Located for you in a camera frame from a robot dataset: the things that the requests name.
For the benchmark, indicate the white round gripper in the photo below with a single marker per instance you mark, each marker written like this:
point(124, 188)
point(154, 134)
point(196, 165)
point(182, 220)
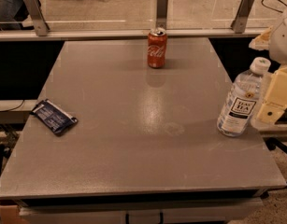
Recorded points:
point(282, 42)

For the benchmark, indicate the clear plastic water bottle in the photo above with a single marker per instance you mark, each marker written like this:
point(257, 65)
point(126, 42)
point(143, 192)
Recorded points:
point(242, 99)

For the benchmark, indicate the orange cola can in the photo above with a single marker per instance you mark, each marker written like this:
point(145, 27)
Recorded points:
point(157, 40)

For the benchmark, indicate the dark blue snack bag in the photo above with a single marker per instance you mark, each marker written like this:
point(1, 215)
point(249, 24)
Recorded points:
point(53, 117)

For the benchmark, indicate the seated person in jeans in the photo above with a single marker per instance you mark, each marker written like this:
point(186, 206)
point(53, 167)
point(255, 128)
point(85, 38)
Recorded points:
point(8, 11)

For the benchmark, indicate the cardboard box under table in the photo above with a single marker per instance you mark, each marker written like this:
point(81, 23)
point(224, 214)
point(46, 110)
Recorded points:
point(10, 213)

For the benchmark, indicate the right metal bracket post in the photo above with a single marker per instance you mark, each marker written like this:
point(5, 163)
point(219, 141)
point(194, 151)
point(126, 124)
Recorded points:
point(239, 23)

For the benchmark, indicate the metal bracket post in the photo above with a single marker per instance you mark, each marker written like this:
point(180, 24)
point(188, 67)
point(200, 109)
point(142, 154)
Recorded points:
point(239, 23)
point(36, 15)
point(161, 13)

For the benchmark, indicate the middle metal bracket post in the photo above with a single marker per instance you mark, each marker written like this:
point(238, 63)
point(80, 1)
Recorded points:
point(161, 13)

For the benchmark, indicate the left metal bracket post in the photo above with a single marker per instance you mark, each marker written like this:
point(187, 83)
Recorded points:
point(36, 15)

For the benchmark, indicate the metal rail behind table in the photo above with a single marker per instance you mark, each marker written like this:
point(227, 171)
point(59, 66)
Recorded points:
point(30, 35)

